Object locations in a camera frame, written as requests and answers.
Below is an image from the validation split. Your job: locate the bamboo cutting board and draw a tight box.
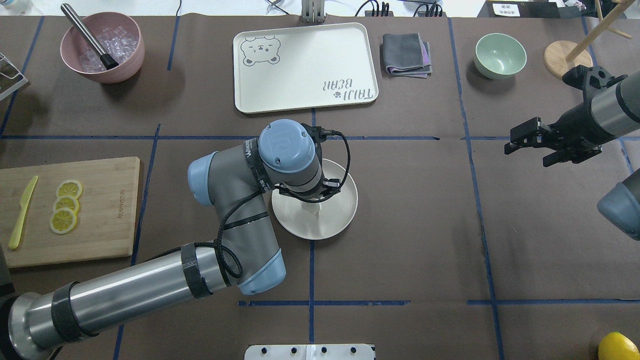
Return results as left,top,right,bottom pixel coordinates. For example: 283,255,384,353
0,156,141,268

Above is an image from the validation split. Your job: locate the wire cup rack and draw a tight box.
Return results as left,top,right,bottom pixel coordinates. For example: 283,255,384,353
0,52,29,101

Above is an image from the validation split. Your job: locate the lemon slice middle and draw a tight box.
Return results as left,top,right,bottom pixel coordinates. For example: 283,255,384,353
52,194,80,214

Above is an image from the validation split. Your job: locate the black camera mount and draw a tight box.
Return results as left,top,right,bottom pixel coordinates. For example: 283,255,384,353
561,64,628,91
302,123,345,146

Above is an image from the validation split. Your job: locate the pink bowl with ice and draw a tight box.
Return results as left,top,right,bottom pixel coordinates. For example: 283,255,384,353
60,12,146,84

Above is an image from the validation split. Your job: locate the cream round plate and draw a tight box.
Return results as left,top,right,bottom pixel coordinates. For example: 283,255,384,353
270,174,359,240

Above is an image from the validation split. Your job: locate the lemon slice far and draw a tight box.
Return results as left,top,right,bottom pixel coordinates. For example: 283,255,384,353
55,179,83,199

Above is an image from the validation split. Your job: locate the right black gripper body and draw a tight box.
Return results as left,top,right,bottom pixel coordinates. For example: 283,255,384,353
547,104,608,155

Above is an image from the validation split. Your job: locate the steel black-tipped muddler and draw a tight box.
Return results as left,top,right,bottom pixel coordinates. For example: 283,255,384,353
60,3,119,70

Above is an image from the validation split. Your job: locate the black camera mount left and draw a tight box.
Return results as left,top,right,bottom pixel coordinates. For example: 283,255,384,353
302,123,345,146

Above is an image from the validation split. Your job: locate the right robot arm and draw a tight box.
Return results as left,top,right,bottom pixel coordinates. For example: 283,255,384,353
503,64,640,167

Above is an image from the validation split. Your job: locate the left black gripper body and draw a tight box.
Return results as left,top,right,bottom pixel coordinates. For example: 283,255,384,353
278,177,343,203

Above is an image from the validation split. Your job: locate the folded grey cloth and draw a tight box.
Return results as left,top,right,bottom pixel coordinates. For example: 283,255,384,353
381,33,433,79

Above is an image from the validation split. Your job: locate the wooden mug tree stand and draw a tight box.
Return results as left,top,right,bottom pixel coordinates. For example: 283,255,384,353
543,0,634,79

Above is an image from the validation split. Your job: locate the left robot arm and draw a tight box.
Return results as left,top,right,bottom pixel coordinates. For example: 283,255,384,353
1,119,347,360

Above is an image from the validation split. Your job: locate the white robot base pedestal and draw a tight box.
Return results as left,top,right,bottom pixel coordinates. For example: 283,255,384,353
244,343,377,360

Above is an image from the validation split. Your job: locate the lemon slice near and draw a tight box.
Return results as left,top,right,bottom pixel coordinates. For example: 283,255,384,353
49,207,78,235

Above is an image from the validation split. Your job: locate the green bowl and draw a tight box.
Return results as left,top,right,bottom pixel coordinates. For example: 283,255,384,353
473,33,528,80

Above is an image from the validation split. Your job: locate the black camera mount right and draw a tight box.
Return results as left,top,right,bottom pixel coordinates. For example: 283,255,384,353
561,64,628,91

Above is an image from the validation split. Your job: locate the cream bear tray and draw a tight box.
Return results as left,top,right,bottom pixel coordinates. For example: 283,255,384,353
233,22,379,114

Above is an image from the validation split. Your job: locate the yellow lemon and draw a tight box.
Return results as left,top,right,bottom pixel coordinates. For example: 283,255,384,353
598,332,640,360

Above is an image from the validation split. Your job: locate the aluminium frame post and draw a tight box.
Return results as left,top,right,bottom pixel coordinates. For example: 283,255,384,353
301,0,326,24

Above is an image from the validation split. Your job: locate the yellow plastic knife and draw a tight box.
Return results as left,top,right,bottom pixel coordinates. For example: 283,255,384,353
7,175,39,251

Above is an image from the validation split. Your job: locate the lemon slice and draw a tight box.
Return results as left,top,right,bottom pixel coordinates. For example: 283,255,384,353
55,179,83,199
49,207,78,235
52,194,80,214

